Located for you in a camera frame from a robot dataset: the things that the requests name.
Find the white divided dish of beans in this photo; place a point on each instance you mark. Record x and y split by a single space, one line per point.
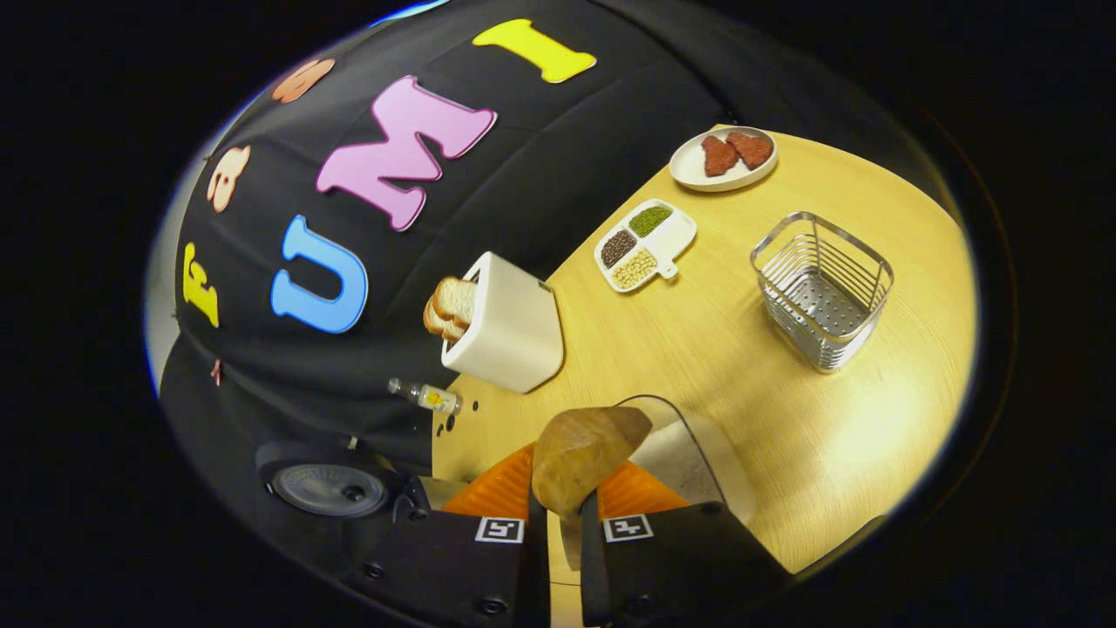
645 249

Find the white round plate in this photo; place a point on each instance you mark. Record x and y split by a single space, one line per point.
689 170

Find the black rice cooker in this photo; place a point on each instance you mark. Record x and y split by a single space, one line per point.
327 488

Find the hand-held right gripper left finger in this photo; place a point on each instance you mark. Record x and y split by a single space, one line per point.
538 576

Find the small clear glass bottle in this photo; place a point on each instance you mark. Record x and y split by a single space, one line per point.
432 398

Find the black backdrop cloth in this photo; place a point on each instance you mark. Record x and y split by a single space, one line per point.
523 174

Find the red meat piece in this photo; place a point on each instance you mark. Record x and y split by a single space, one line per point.
719 157
751 150

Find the toasted bread slice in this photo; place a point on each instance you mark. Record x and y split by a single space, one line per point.
458 301
436 324

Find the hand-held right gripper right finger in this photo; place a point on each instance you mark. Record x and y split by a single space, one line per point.
593 567

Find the pink cloth clip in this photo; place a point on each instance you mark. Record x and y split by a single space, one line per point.
216 372

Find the wooden spoon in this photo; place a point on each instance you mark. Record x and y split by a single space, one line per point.
584 453

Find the clear box of rice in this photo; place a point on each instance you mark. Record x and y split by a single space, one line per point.
689 467

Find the white toaster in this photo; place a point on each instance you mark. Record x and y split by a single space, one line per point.
514 331

